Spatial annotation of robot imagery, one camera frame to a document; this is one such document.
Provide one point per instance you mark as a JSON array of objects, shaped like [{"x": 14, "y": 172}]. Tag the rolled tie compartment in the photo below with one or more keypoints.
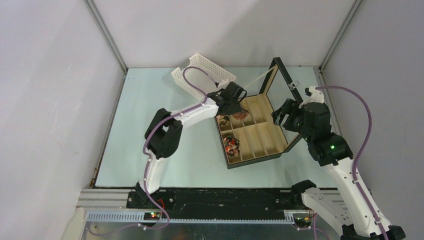
[
  {"x": 231, "y": 146},
  {"x": 224, "y": 122}
]

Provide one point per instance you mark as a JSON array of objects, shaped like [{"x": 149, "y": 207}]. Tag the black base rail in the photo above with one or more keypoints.
[{"x": 219, "y": 203}]

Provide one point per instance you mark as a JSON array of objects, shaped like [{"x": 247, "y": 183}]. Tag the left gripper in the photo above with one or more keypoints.
[{"x": 236, "y": 108}]

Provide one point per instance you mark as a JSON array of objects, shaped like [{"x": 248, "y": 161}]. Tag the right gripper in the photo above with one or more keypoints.
[{"x": 290, "y": 107}]

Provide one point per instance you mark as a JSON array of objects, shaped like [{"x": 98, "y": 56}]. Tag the rolled tie near compartment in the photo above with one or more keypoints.
[{"x": 231, "y": 146}]

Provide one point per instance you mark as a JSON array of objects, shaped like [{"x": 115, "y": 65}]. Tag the rolled tie far compartment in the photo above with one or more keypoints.
[{"x": 224, "y": 122}]

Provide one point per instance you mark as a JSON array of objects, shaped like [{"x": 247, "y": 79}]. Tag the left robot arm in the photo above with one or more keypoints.
[{"x": 162, "y": 137}]

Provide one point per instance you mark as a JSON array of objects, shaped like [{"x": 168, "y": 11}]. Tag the white perforated plastic basket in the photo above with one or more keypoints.
[{"x": 203, "y": 74}]

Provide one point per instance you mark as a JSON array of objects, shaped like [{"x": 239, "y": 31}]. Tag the black compartment tie box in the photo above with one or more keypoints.
[{"x": 259, "y": 138}]

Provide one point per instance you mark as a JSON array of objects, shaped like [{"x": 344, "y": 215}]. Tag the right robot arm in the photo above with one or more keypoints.
[{"x": 361, "y": 219}]

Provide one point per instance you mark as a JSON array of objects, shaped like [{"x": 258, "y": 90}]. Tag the colourful patterned tie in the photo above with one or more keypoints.
[{"x": 241, "y": 115}]

